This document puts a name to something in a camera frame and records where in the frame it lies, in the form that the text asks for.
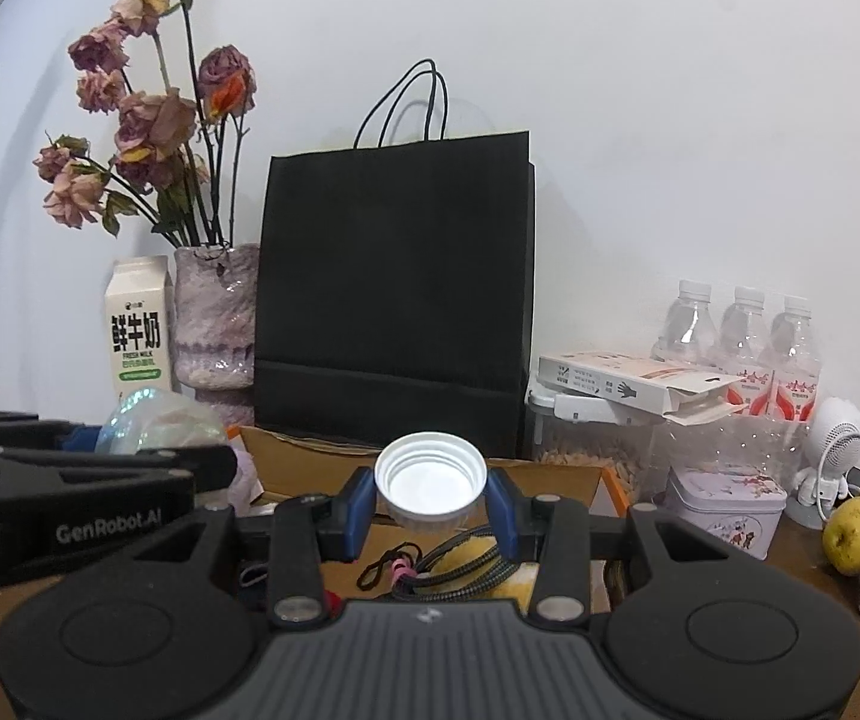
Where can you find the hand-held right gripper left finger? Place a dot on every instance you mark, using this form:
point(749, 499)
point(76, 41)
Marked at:
point(359, 514)

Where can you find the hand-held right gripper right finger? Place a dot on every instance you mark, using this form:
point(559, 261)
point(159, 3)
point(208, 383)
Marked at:
point(501, 517)

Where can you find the iridescent ball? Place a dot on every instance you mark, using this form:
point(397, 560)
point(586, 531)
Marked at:
point(152, 420)

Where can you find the yellow plush toy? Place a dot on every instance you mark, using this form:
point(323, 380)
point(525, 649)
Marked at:
point(524, 585)

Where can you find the red cardboard box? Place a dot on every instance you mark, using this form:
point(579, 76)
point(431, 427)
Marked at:
point(302, 465)

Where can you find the white bottle cap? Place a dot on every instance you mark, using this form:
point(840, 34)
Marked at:
point(430, 480)

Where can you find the clear container white lid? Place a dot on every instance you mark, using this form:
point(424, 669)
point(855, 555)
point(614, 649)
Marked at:
point(595, 450)

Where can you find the white green milk carton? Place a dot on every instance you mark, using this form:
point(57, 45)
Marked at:
point(137, 337)

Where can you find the pink glass vase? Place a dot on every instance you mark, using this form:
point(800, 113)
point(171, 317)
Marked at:
point(212, 330)

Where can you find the flat white carton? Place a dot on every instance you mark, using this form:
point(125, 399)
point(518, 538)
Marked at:
point(610, 379)

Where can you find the black paper bag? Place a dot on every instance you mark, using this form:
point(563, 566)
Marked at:
point(392, 292)

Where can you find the floral tin box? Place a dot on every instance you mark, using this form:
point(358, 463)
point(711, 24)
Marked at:
point(726, 506)

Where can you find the small white desk fan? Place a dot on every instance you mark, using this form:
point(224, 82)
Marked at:
point(835, 442)

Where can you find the dried pink rose bouquet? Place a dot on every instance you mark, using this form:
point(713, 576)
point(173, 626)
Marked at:
point(152, 120)

